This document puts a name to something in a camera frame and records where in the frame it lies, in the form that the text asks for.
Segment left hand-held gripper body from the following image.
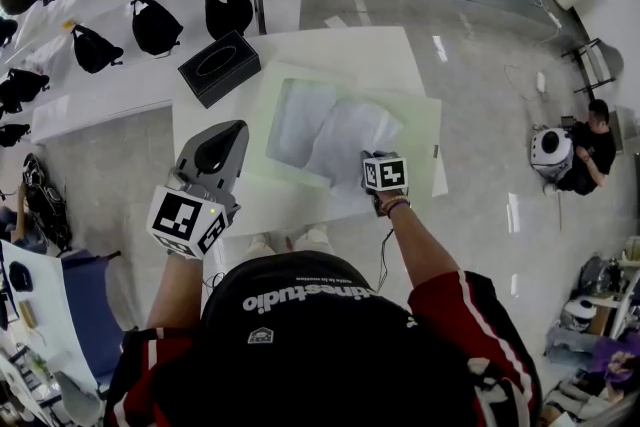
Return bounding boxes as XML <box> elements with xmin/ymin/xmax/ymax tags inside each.
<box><xmin>145</xmin><ymin>168</ymin><xmax>242</xmax><ymax>262</ymax></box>

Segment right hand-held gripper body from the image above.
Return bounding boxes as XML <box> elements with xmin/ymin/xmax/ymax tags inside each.
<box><xmin>360</xmin><ymin>149</ymin><xmax>409</xmax><ymax>218</ymax></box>

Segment person's right forearm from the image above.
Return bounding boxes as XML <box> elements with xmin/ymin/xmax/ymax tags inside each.
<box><xmin>377</xmin><ymin>193</ymin><xmax>464</xmax><ymax>294</ymax></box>

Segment person's left forearm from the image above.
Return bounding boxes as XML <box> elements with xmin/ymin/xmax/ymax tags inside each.
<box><xmin>144</xmin><ymin>253</ymin><xmax>207</xmax><ymax>332</ymax></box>

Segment person's left shoe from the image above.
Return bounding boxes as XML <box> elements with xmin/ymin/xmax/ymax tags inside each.
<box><xmin>247</xmin><ymin>234</ymin><xmax>274</xmax><ymax>259</ymax></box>

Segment person's shoe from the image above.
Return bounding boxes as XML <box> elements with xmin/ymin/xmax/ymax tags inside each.
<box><xmin>294</xmin><ymin>223</ymin><xmax>334</xmax><ymax>257</ymax></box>
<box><xmin>247</xmin><ymin>234</ymin><xmax>274</xmax><ymax>259</ymax></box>

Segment black tissue box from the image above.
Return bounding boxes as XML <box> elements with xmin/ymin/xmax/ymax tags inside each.
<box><xmin>177</xmin><ymin>30</ymin><xmax>263</xmax><ymax>110</ymax></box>

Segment person's right shoe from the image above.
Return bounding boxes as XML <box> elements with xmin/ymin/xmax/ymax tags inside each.
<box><xmin>294</xmin><ymin>223</ymin><xmax>334</xmax><ymax>257</ymax></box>

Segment blue chair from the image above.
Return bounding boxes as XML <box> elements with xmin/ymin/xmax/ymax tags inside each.
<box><xmin>60</xmin><ymin>249</ymin><xmax>127</xmax><ymax>384</ymax></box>

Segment white side desk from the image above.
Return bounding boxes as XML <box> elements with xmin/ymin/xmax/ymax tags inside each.
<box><xmin>0</xmin><ymin>238</ymin><xmax>101</xmax><ymax>416</ymax></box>

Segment small black pouch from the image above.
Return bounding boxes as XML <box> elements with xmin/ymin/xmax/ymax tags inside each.
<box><xmin>8</xmin><ymin>260</ymin><xmax>35</xmax><ymax>293</ymax></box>

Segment person's black red shirt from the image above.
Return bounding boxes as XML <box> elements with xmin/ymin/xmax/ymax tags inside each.
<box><xmin>103</xmin><ymin>250</ymin><xmax>544</xmax><ymax>427</ymax></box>

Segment grey backpack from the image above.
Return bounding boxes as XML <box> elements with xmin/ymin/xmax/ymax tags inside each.
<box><xmin>579</xmin><ymin>254</ymin><xmax>622</xmax><ymax>294</ymax></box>

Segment white black round appliance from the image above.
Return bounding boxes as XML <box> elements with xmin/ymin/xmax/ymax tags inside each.
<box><xmin>560</xmin><ymin>296</ymin><xmax>599</xmax><ymax>332</ymax></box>

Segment grey chair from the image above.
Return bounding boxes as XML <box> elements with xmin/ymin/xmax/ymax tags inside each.
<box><xmin>561</xmin><ymin>38</ymin><xmax>626</xmax><ymax>97</ymax></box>

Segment purple cloth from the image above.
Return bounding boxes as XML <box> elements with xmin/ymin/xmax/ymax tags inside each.
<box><xmin>589</xmin><ymin>336</ymin><xmax>640</xmax><ymax>387</ymax></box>

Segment dark beaded bracelet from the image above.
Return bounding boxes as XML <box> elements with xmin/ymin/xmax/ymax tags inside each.
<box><xmin>383</xmin><ymin>194</ymin><xmax>413</xmax><ymax>217</ymax></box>

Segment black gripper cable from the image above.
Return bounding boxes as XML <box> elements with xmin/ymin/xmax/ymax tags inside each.
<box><xmin>375</xmin><ymin>227</ymin><xmax>397</xmax><ymax>294</ymax></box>

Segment black cable bundle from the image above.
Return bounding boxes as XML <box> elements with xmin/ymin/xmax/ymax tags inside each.
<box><xmin>21</xmin><ymin>153</ymin><xmax>72</xmax><ymax>253</ymax></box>

